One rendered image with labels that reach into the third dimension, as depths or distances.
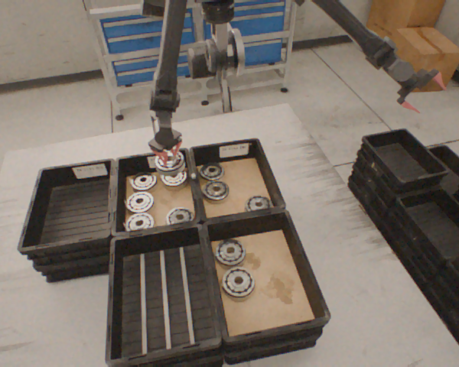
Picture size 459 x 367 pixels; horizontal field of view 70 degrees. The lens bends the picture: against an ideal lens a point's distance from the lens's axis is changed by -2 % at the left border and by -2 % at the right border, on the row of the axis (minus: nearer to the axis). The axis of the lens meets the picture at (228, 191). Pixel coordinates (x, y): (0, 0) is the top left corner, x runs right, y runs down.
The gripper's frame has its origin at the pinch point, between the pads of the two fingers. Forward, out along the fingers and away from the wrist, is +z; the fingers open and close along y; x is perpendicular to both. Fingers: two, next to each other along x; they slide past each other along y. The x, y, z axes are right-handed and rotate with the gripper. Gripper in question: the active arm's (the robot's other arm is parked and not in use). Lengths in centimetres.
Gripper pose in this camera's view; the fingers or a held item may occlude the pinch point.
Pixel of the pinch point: (169, 157)
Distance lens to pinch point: 119.1
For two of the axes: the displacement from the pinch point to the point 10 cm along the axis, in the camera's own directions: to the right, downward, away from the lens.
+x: -8.0, -4.3, 4.1
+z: 0.4, 6.6, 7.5
